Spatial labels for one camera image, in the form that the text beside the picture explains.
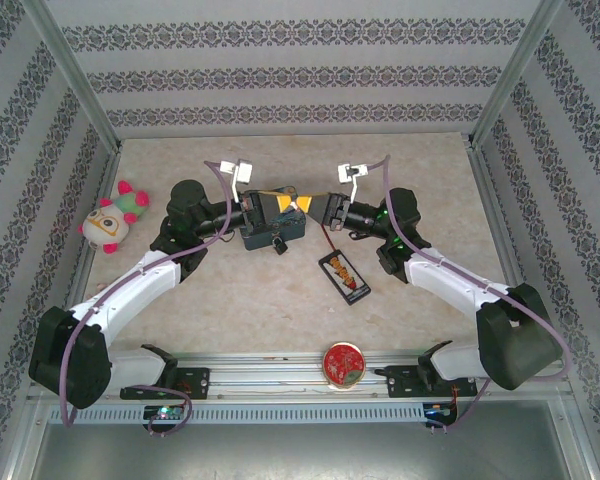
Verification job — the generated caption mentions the black charging board yellow connectors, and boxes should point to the black charging board yellow connectors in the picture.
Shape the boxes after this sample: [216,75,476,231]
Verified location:
[317,249,372,306]

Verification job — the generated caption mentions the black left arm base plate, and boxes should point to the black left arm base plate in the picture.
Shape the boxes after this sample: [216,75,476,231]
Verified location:
[119,367,211,401]

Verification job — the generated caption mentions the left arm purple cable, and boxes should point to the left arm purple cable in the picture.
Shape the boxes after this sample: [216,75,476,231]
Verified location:
[59,159,244,439]

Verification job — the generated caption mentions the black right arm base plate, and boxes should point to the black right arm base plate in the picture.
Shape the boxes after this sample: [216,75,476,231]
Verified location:
[387,364,476,399]

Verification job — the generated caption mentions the white slotted cable duct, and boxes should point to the white slotted cable duct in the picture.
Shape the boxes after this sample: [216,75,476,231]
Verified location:
[47,402,426,426]

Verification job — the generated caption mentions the grey metal panel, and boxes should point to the grey metal panel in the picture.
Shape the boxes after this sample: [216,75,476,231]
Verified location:
[29,424,574,480]

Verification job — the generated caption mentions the white plush toy pink limbs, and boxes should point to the white plush toy pink limbs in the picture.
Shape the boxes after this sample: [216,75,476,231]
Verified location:
[77,179,152,256]

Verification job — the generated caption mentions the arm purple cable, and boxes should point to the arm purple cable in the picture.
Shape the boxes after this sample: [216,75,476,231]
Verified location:
[362,154,574,436]
[59,159,244,439]

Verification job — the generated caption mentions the round red tin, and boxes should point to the round red tin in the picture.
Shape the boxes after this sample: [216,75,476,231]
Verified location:
[321,341,367,391]

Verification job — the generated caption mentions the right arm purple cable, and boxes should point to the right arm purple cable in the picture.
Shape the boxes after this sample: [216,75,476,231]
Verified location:
[362,154,574,436]

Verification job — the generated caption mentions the Starry Night tin box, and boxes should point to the Starry Night tin box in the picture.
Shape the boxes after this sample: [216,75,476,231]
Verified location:
[238,183,307,253]

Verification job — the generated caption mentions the red-black cable with red plug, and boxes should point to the red-black cable with red plug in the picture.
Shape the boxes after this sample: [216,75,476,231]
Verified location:
[314,223,339,256]

